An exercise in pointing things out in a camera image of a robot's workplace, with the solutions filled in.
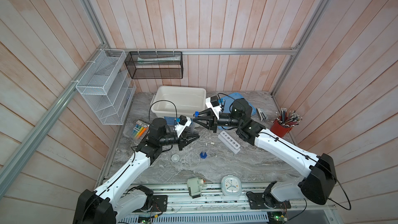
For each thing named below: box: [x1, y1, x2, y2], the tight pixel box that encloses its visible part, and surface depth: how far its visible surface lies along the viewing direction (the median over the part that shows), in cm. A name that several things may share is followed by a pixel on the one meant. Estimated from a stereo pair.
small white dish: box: [171, 154, 180, 163], surface depth 87 cm
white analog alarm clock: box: [220, 174, 243, 198], surface depth 78 cm
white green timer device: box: [186, 176, 208, 199], surface depth 75 cm
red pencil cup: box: [270, 107, 303, 138], surface depth 91 cm
